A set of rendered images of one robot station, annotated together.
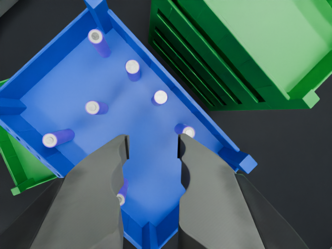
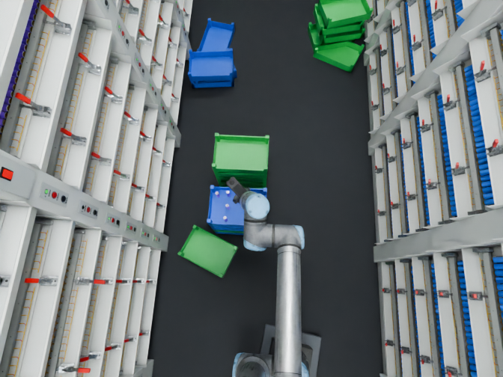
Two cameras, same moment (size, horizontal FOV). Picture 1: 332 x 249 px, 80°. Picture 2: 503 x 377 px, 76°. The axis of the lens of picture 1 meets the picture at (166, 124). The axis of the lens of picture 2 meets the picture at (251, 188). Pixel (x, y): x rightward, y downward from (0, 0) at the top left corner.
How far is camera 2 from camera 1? 1.46 m
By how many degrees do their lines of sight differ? 16
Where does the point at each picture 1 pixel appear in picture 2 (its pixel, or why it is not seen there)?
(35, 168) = (219, 268)
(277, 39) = (252, 158)
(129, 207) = not seen: hidden behind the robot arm
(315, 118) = (310, 154)
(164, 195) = not seen: hidden behind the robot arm
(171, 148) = not seen: hidden behind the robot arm
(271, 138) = (299, 177)
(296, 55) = (260, 158)
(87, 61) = (216, 201)
